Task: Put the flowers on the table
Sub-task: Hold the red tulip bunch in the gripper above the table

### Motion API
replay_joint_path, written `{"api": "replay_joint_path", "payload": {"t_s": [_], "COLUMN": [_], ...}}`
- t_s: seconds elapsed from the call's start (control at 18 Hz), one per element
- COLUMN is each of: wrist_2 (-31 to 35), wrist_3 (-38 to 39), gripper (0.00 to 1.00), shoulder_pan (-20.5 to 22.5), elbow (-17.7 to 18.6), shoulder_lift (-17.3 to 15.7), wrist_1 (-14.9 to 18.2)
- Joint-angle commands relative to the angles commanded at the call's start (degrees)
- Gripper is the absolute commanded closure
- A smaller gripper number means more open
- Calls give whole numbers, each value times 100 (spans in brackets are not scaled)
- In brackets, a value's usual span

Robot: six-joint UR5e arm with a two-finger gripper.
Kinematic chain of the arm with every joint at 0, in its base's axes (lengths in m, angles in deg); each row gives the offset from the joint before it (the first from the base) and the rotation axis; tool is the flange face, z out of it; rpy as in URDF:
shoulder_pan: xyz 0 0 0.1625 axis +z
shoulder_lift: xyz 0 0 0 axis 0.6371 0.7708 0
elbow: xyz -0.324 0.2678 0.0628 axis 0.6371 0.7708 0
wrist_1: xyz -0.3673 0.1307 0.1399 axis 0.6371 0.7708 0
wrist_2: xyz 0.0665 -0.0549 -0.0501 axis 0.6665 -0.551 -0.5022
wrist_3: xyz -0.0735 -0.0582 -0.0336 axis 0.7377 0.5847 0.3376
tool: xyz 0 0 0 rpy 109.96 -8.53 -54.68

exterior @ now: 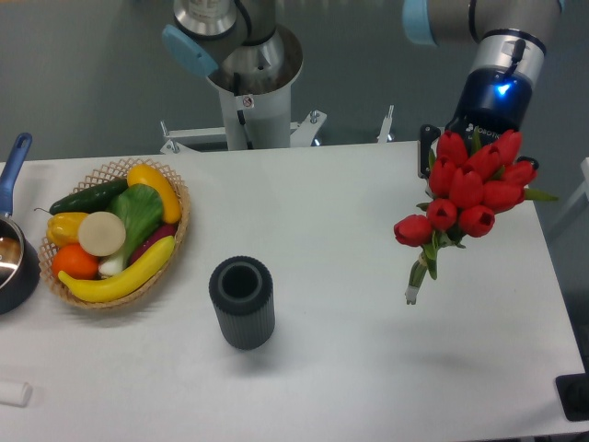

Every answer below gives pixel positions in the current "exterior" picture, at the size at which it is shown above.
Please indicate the green cucumber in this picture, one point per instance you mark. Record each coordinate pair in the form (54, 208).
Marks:
(89, 200)

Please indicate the yellow banana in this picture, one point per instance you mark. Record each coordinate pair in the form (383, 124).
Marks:
(124, 283)

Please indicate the yellow bell pepper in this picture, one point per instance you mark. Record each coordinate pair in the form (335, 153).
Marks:
(62, 229)

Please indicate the black device at edge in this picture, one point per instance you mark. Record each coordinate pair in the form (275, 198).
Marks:
(573, 393)

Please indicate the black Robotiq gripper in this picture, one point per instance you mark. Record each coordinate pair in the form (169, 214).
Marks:
(490, 105)

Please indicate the green bok choy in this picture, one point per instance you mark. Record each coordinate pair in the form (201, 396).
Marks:
(140, 209)

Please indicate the orange fruit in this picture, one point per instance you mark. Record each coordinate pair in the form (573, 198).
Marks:
(76, 262)

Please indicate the white cylinder object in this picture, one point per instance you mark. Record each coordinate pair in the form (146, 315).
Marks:
(13, 393)

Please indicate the yellow squash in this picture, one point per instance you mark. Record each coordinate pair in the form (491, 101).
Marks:
(149, 176)

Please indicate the purple eggplant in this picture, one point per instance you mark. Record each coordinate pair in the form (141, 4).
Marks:
(159, 233)

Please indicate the blue handled saucepan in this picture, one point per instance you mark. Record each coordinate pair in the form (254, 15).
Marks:
(19, 261)

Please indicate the white furniture edge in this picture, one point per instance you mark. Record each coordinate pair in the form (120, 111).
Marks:
(573, 207)

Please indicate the white metal frame bracket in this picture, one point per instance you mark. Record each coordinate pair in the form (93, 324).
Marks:
(202, 134)

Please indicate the beige round disc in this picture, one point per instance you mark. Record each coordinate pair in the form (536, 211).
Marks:
(101, 234)

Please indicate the woven wicker basket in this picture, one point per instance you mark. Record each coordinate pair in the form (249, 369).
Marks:
(109, 172)

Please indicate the dark grey ribbed vase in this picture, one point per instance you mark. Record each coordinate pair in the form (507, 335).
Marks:
(241, 289)

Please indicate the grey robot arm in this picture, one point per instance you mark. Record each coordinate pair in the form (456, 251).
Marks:
(512, 35)

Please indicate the red tulip bouquet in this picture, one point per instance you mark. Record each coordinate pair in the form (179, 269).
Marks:
(468, 187)

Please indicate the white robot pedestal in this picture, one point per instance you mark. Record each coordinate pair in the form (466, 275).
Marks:
(254, 87)

